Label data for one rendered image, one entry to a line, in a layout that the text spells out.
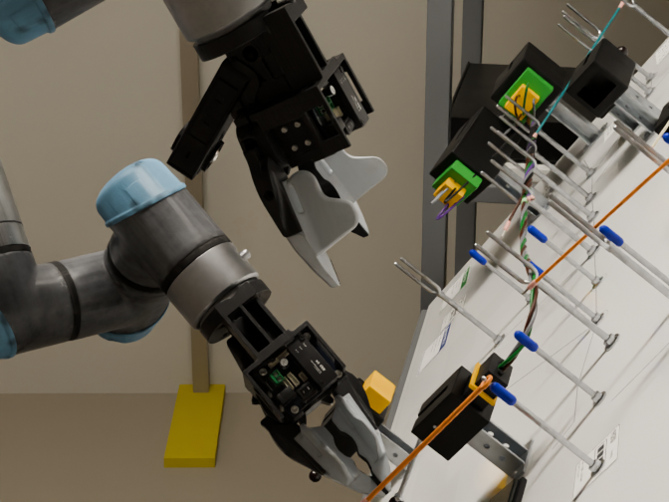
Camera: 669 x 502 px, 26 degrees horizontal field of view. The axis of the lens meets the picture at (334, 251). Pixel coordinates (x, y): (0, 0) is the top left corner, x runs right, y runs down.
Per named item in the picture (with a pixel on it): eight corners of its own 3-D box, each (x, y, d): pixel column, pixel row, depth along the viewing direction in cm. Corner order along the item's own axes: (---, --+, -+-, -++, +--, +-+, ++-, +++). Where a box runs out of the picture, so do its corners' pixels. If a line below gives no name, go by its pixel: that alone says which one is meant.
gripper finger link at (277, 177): (292, 234, 107) (250, 124, 107) (275, 241, 108) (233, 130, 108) (320, 225, 112) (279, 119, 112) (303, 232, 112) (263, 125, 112)
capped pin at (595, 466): (590, 473, 104) (474, 381, 103) (603, 457, 104) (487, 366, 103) (593, 480, 102) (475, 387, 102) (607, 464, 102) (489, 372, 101)
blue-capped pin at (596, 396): (594, 399, 114) (510, 333, 114) (607, 388, 114) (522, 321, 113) (592, 410, 113) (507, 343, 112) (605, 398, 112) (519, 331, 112)
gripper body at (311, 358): (284, 427, 120) (192, 319, 122) (285, 444, 128) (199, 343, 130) (354, 370, 121) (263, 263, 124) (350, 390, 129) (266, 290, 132)
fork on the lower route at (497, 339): (492, 350, 157) (389, 269, 156) (499, 338, 158) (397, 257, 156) (500, 345, 155) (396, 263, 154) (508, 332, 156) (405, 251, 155)
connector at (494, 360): (477, 401, 120) (458, 386, 120) (515, 365, 118) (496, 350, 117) (471, 420, 117) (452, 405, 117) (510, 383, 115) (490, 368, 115)
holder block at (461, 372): (458, 432, 123) (421, 403, 122) (499, 393, 120) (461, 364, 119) (448, 461, 119) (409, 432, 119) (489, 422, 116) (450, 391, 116)
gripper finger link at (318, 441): (361, 511, 119) (290, 425, 121) (358, 519, 125) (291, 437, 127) (390, 486, 120) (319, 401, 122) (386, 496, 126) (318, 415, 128)
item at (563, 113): (615, 92, 197) (533, 26, 196) (612, 129, 181) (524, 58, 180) (582, 128, 200) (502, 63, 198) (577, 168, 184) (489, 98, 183)
